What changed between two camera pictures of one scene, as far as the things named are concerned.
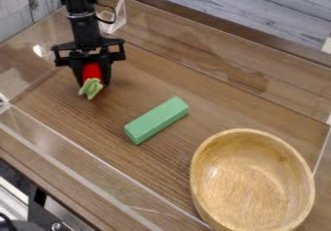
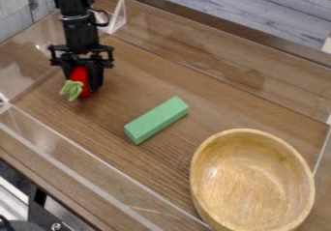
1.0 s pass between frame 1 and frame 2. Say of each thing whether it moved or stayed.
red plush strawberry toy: moved
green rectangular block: stayed
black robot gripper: moved
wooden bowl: stayed
